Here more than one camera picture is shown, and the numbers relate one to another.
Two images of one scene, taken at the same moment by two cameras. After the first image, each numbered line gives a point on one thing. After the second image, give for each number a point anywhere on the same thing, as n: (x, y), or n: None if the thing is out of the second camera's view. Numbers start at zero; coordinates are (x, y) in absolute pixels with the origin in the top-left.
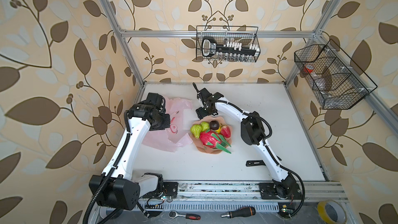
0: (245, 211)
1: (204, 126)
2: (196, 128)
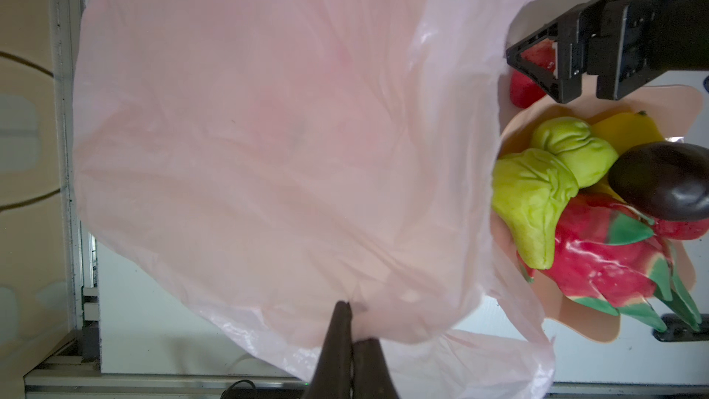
0: None
1: (571, 139)
2: (531, 190)
